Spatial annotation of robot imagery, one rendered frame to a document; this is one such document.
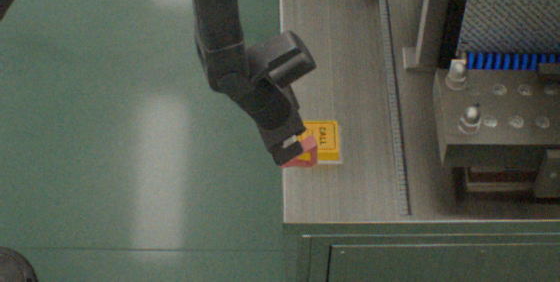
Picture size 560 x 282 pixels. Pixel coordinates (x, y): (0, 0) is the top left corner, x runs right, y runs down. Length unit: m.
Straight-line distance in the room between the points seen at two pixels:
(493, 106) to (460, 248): 0.26
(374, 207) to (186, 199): 1.17
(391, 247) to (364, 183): 0.12
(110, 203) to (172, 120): 0.32
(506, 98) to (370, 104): 0.26
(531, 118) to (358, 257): 0.38
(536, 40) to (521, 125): 0.17
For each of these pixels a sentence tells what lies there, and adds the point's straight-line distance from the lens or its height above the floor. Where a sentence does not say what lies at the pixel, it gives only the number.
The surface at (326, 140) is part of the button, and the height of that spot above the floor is 0.92.
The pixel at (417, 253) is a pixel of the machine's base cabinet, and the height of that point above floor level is 0.80.
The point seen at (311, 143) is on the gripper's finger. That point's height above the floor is 1.12.
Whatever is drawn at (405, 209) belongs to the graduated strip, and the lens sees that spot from 1.79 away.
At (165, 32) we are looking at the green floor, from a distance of 3.29.
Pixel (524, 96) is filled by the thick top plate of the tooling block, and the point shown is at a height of 1.03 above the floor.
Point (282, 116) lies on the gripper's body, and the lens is 1.57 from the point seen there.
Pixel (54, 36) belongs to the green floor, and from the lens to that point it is 3.32.
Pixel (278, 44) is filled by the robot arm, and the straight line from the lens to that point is 1.50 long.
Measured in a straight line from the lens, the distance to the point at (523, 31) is 1.83.
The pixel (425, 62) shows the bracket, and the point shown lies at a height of 0.92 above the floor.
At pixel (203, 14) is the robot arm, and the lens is 1.37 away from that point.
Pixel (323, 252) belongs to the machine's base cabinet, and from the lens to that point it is 1.84.
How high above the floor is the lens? 2.36
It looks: 51 degrees down
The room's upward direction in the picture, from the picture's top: 2 degrees clockwise
